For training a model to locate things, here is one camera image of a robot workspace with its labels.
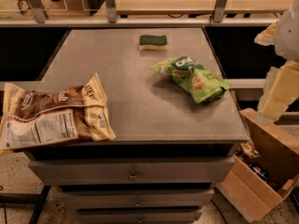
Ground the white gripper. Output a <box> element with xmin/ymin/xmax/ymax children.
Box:
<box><xmin>254</xmin><ymin>0</ymin><xmax>299</xmax><ymax>121</ymax></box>

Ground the green and yellow sponge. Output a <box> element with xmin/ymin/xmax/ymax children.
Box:
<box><xmin>139</xmin><ymin>35</ymin><xmax>167</xmax><ymax>51</ymax></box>

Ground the green chip bag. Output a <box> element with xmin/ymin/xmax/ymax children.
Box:
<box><xmin>150</xmin><ymin>56</ymin><xmax>231</xmax><ymax>104</ymax></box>

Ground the brown chip bag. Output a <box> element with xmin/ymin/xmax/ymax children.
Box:
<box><xmin>0</xmin><ymin>76</ymin><xmax>115</xmax><ymax>153</ymax></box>

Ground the open cardboard box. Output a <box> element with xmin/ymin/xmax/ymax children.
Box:
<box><xmin>217</xmin><ymin>108</ymin><xmax>299</xmax><ymax>223</ymax></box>

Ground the grey drawer cabinet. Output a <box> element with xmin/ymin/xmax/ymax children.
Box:
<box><xmin>29</xmin><ymin>28</ymin><xmax>248</xmax><ymax>224</ymax></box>

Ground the top drawer knob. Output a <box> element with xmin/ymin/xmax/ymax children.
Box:
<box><xmin>128</xmin><ymin>172</ymin><xmax>138</xmax><ymax>182</ymax></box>

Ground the drawer knob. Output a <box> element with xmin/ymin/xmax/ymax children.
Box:
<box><xmin>128</xmin><ymin>172</ymin><xmax>138</xmax><ymax>182</ymax></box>
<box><xmin>134</xmin><ymin>201</ymin><xmax>142</xmax><ymax>207</ymax></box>
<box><xmin>136</xmin><ymin>217</ymin><xmax>144</xmax><ymax>224</ymax></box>

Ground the middle drawer knob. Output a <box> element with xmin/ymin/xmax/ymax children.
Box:
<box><xmin>134</xmin><ymin>201</ymin><xmax>142</xmax><ymax>207</ymax></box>

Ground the bottom drawer knob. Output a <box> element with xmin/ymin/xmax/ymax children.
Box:
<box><xmin>136</xmin><ymin>217</ymin><xmax>144</xmax><ymax>224</ymax></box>

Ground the wooden shelf with metal brackets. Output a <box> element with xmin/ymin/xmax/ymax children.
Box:
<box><xmin>0</xmin><ymin>0</ymin><xmax>294</xmax><ymax>27</ymax></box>

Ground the orange bottle behind plastic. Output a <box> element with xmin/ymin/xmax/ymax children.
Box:
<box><xmin>16</xmin><ymin>0</ymin><xmax>34</xmax><ymax>18</ymax></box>

